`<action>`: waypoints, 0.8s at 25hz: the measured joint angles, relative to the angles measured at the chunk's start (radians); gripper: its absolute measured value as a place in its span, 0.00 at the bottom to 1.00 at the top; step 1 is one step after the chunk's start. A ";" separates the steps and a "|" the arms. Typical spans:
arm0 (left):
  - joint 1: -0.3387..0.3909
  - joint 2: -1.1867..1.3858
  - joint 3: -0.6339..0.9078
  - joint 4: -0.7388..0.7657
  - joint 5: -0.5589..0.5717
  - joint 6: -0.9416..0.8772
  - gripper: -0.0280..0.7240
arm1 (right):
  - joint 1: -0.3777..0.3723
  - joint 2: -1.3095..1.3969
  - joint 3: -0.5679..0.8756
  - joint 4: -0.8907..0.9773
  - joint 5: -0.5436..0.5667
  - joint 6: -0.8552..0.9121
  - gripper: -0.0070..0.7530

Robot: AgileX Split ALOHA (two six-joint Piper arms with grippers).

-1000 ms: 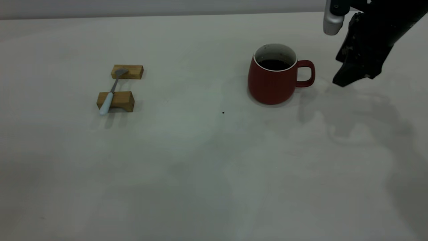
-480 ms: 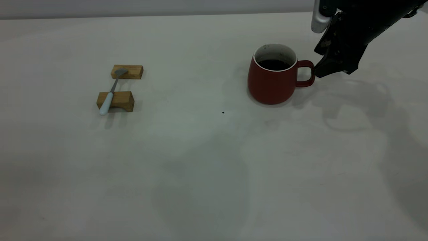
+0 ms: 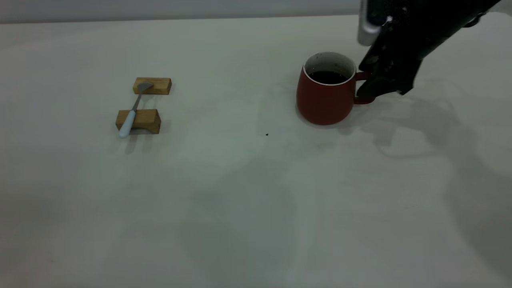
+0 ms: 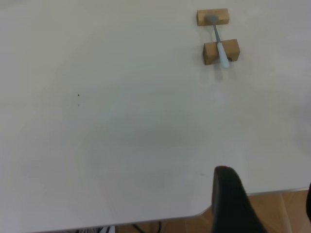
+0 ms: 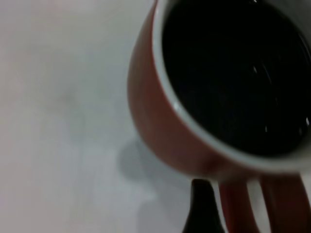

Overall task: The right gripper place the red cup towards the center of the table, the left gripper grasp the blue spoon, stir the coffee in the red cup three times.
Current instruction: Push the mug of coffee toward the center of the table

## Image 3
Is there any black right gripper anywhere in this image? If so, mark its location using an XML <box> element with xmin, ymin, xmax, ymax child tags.
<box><xmin>356</xmin><ymin>0</ymin><xmax>460</xmax><ymax>98</ymax></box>

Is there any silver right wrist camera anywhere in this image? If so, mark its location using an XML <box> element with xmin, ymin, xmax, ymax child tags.
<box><xmin>357</xmin><ymin>0</ymin><xmax>392</xmax><ymax>46</ymax></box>

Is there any rectangular wooden block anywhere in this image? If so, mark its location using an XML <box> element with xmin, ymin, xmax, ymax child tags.
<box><xmin>133</xmin><ymin>77</ymin><xmax>172</xmax><ymax>96</ymax></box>

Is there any arched wooden block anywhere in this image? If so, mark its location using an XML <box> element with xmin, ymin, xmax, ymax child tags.
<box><xmin>116</xmin><ymin>109</ymin><xmax>162</xmax><ymax>136</ymax></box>

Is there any red ceramic mug with coffee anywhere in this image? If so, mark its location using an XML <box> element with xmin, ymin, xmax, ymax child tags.
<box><xmin>296</xmin><ymin>51</ymin><xmax>377</xmax><ymax>126</ymax></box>

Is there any metal spoon light blue handle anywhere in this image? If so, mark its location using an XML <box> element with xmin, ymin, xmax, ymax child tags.
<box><xmin>118</xmin><ymin>82</ymin><xmax>154</xmax><ymax>139</ymax></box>

